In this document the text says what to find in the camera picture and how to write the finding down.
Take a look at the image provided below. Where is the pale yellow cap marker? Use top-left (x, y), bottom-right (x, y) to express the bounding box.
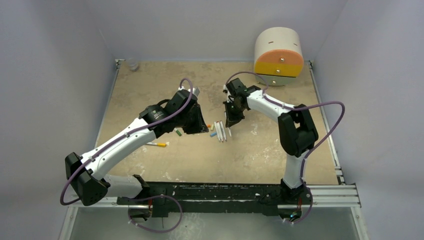
top-left (213, 121), bottom-right (222, 143)

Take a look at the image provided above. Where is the blue cap marker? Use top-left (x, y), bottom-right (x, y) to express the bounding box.
top-left (217, 121), bottom-right (224, 143)

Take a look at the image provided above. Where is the orange cap marker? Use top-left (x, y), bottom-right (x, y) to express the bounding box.
top-left (219, 120), bottom-right (228, 142)

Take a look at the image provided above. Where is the dark green cap marker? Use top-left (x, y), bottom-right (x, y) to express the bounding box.
top-left (174, 128), bottom-right (182, 137)

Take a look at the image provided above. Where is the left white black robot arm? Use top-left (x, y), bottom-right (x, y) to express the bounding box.
top-left (64, 88), bottom-right (209, 206)

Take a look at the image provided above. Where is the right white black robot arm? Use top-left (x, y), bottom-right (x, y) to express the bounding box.
top-left (223, 78), bottom-right (319, 204)

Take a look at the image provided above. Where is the round three-drawer cabinet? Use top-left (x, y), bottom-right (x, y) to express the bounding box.
top-left (253, 27), bottom-right (304, 86)

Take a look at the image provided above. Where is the clear plastic cup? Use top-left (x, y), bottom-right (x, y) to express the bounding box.
top-left (126, 58), bottom-right (139, 72)

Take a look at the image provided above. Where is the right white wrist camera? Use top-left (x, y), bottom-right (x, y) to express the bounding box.
top-left (223, 84), bottom-right (232, 103)

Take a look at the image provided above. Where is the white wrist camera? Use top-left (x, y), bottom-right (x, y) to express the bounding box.
top-left (178, 86), bottom-right (200, 98)
top-left (223, 84), bottom-right (232, 103)

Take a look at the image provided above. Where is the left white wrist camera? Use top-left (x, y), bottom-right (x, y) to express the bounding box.
top-left (178, 86), bottom-right (200, 98)

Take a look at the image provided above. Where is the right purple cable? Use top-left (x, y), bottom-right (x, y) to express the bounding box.
top-left (224, 71), bottom-right (346, 226)

